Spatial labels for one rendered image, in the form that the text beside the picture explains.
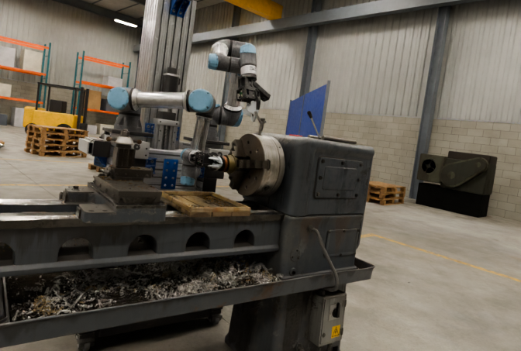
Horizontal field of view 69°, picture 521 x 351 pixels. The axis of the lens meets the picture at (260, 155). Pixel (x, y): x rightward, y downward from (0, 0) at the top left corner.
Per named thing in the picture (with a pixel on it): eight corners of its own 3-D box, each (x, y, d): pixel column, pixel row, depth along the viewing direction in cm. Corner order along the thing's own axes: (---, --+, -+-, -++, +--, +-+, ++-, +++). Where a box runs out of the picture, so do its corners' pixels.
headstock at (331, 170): (312, 197, 255) (320, 140, 253) (369, 215, 217) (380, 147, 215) (238, 196, 220) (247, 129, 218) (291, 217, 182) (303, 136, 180)
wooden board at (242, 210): (212, 198, 201) (212, 191, 201) (250, 215, 172) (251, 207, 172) (157, 198, 183) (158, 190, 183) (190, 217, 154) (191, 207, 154)
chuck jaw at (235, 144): (246, 162, 194) (241, 142, 199) (251, 156, 191) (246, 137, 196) (228, 160, 187) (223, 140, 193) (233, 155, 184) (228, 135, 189)
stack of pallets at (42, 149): (70, 153, 1079) (74, 128, 1075) (87, 157, 1030) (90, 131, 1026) (22, 151, 976) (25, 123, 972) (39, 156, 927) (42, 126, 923)
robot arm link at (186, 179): (197, 184, 208) (199, 164, 207) (192, 187, 197) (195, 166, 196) (182, 182, 208) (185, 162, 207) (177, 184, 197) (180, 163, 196)
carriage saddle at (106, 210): (129, 195, 180) (130, 183, 180) (167, 221, 143) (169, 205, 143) (59, 194, 162) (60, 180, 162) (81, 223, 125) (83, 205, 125)
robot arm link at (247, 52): (253, 51, 184) (257, 43, 176) (255, 72, 182) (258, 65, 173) (238, 50, 182) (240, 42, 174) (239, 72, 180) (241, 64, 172)
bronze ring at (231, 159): (232, 153, 189) (215, 152, 183) (242, 156, 181) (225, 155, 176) (230, 171, 190) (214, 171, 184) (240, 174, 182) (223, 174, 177)
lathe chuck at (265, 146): (238, 185, 209) (250, 129, 204) (271, 204, 184) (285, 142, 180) (224, 185, 204) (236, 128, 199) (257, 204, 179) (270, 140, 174)
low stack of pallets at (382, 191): (374, 197, 1031) (376, 180, 1029) (405, 204, 972) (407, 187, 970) (350, 197, 940) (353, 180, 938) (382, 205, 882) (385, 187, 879)
